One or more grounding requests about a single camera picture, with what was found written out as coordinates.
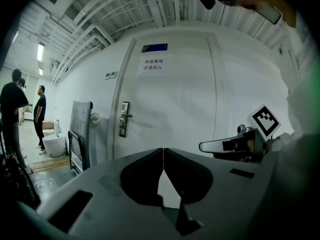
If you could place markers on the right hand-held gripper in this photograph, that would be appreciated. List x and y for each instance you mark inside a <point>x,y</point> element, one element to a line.
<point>257,139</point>

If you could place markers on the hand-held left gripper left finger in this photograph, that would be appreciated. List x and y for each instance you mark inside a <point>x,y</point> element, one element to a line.
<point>100,184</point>

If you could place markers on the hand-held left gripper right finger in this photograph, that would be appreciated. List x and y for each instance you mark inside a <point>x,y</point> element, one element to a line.
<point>225,196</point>

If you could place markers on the small metal key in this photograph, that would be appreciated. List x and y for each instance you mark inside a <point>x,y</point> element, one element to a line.
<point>121,122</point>

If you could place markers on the white door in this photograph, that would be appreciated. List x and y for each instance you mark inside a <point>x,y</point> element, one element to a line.
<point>250,89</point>
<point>165,104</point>

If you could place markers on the dark blue door sign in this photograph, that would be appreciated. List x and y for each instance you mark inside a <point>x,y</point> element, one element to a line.
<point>155,47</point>

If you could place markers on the grey folding platform cart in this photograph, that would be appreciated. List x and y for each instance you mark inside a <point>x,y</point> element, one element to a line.
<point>80,134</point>

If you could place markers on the wooden planks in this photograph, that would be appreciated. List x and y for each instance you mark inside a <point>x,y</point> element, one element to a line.
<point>50,162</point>

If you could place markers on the white paper notice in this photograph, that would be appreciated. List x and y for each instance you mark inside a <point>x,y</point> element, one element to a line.
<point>153,65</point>

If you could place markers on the person's white shirt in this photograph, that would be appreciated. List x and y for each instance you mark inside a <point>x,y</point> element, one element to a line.
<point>305,109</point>

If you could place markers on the ceiling light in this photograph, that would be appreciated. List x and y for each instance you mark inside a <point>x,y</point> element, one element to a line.
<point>40,51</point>
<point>40,71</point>

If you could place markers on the round white wall fitting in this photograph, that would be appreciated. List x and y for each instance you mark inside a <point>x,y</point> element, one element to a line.
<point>95,118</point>

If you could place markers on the wall switch panel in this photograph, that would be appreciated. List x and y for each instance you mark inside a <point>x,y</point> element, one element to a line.
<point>111,75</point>

